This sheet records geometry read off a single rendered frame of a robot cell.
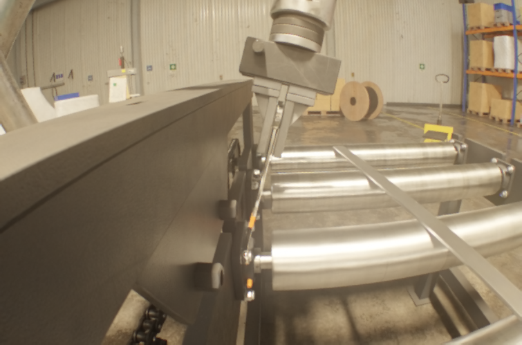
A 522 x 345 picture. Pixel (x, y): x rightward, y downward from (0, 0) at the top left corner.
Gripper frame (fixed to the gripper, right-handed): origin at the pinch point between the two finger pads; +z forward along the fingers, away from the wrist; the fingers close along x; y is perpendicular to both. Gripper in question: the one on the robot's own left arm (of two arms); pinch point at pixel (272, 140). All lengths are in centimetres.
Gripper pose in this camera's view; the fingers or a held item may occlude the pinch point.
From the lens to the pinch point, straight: 39.2
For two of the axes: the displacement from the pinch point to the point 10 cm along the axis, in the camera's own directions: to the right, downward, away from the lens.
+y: -0.3, 1.7, -9.8
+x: 9.7, 2.3, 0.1
